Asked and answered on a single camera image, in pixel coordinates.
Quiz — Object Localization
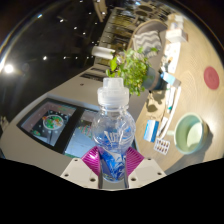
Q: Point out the grey curved sofa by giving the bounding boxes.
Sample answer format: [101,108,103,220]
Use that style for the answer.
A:
[128,18,174,54]

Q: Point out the group of ceiling lights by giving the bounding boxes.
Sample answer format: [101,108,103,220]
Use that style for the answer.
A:
[3,0,111,76]

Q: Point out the white round column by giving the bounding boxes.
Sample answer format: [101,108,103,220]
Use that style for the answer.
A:
[90,45,116,60]

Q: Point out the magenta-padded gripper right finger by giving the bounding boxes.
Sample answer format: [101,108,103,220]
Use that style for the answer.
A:
[122,145,167,190]

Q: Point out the green potted plant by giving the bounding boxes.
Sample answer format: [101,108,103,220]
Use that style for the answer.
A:
[105,46,166,97]

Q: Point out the white printed leaflet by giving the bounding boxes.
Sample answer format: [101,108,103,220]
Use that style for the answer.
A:
[163,41,182,74]

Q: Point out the pill blister pack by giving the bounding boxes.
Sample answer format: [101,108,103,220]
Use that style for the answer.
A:
[153,137,171,156]

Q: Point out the flat round red coaster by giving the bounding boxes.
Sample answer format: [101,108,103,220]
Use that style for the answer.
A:
[203,66,221,91]

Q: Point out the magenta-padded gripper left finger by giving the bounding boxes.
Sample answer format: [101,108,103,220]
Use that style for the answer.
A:
[59,145,103,190]

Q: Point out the small blue white box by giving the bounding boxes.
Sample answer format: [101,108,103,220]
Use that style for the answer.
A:
[143,118,160,144]

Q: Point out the white orange carton box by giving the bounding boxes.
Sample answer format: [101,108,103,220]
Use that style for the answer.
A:
[165,28,189,44]

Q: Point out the clear blue-label water bottle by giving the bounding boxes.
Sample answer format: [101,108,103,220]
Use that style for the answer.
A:
[91,77,137,184]

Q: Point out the light blue tissue pack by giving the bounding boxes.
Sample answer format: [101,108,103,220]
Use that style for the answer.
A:
[159,71,182,88]

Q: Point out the pale green mug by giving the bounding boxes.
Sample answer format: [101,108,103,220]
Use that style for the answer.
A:
[166,113,209,156]

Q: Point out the white tube with teal cap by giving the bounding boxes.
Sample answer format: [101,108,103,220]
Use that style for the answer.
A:
[165,87,177,114]

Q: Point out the window with festive decals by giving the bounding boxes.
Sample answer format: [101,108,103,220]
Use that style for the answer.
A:
[16,98,138,159]

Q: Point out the grey white chevron pillow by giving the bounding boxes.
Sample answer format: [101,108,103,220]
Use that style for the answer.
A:
[133,29,163,58]

